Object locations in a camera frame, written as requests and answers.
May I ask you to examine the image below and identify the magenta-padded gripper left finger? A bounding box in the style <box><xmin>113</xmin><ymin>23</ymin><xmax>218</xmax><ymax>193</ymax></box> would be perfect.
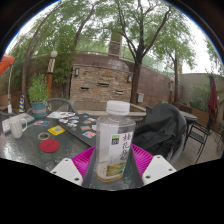
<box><xmin>49</xmin><ymin>145</ymin><xmax>98</xmax><ymax>190</ymax></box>

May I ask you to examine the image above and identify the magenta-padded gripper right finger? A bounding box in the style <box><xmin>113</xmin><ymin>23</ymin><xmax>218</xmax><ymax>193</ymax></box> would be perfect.
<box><xmin>128</xmin><ymin>143</ymin><xmax>178</xmax><ymax>189</ymax></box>

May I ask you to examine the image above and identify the clear white-capped drink bottle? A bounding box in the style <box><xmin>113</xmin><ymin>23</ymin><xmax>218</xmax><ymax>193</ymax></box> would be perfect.
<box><xmin>94</xmin><ymin>100</ymin><xmax>137</xmax><ymax>183</ymax></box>

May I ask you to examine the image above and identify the flat round red coaster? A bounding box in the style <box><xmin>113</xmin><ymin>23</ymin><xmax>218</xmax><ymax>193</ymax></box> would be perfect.
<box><xmin>39</xmin><ymin>138</ymin><xmax>61</xmax><ymax>154</ymax></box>

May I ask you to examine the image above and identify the black jacket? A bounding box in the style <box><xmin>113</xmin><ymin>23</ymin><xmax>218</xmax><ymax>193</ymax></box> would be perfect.
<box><xmin>132</xmin><ymin>102</ymin><xmax>188</xmax><ymax>159</ymax></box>

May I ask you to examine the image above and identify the yellow square card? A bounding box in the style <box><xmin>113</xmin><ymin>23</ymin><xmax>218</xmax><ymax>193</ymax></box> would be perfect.
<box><xmin>47</xmin><ymin>125</ymin><xmax>66</xmax><ymax>136</ymax></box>

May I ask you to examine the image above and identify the black laptop with stickers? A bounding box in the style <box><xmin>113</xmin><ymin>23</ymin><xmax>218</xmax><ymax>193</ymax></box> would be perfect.
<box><xmin>56</xmin><ymin>114</ymin><xmax>101</xmax><ymax>148</ymax></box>

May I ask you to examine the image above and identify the colourful printed card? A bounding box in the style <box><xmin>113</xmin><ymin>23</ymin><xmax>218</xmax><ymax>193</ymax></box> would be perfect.
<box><xmin>33</xmin><ymin>119</ymin><xmax>51</xmax><ymax>127</ymax></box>

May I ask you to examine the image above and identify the black metal chair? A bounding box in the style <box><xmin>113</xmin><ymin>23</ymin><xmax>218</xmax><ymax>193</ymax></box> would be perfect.
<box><xmin>183</xmin><ymin>114</ymin><xmax>214</xmax><ymax>154</ymax></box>

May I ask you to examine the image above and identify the white printed paper sheet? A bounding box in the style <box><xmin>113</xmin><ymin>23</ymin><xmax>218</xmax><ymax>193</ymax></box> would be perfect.
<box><xmin>46</xmin><ymin>111</ymin><xmax>76</xmax><ymax>120</ymax></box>

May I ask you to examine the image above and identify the round grey side table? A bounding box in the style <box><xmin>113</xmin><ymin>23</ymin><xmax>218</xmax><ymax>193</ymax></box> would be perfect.
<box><xmin>179</xmin><ymin>110</ymin><xmax>198</xmax><ymax>123</ymax></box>

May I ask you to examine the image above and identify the white ribbed mug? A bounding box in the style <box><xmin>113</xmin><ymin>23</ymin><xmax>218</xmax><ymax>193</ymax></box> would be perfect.
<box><xmin>8</xmin><ymin>114</ymin><xmax>28</xmax><ymax>139</ymax></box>

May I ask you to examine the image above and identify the blue yellow striped cone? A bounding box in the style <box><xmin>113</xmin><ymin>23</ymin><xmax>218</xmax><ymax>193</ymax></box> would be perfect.
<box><xmin>18</xmin><ymin>94</ymin><xmax>26</xmax><ymax>114</ymax></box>

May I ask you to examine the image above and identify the green plant in teal pot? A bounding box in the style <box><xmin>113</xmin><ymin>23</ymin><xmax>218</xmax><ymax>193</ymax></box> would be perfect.
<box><xmin>27</xmin><ymin>73</ymin><xmax>49</xmax><ymax>119</ymax></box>

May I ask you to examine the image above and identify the dark-trunk tree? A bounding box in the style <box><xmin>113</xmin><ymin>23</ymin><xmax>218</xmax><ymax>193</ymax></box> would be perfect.
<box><xmin>96</xmin><ymin>0</ymin><xmax>174</xmax><ymax>104</ymax></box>

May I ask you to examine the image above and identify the closed dark red umbrella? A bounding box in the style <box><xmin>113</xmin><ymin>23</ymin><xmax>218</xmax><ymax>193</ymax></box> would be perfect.
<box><xmin>207</xmin><ymin>73</ymin><xmax>218</xmax><ymax>119</ymax></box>

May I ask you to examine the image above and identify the leaning grey-trunk tree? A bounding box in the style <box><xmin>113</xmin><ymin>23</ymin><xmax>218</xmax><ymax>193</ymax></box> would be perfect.
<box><xmin>19</xmin><ymin>0</ymin><xmax>101</xmax><ymax>111</ymax></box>

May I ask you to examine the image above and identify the orange patio umbrella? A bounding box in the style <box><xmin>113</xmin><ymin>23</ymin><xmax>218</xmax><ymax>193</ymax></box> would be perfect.
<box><xmin>0</xmin><ymin>54</ymin><xmax>16</xmax><ymax>114</ymax></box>

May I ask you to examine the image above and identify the small tape ring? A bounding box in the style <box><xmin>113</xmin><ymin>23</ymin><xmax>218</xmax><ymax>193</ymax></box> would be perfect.
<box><xmin>37</xmin><ymin>131</ymin><xmax>52</xmax><ymax>141</ymax></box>

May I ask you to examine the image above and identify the striped globe lamp post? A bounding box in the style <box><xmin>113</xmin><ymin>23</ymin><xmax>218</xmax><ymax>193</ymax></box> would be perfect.
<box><xmin>45</xmin><ymin>50</ymin><xmax>59</xmax><ymax>99</ymax></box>

